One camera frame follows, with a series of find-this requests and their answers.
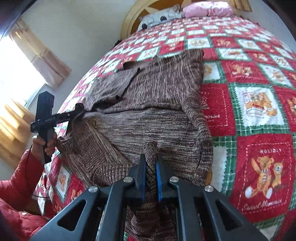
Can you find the beige side window curtain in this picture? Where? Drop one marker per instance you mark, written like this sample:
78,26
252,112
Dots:
51,68

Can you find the cream wooden headboard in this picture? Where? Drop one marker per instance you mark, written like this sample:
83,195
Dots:
145,7

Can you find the red green teddy quilt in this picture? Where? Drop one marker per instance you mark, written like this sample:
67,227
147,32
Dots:
248,99

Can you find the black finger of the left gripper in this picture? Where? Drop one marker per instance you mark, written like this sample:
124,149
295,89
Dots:
78,111

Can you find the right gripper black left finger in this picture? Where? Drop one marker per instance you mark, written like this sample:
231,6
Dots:
98,213

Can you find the red puffer jacket sleeve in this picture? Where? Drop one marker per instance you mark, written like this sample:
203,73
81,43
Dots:
16,194

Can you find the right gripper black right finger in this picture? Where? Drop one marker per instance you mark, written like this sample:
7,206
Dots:
202,213

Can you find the grey patterned pillow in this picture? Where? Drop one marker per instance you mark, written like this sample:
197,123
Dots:
159,17

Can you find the brown knitted sweater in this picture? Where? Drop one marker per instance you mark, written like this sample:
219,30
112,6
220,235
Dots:
151,108

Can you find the pink pillow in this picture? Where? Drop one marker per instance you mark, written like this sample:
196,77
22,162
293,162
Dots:
208,8

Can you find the person's left hand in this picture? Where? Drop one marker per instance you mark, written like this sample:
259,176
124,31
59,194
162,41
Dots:
40,146

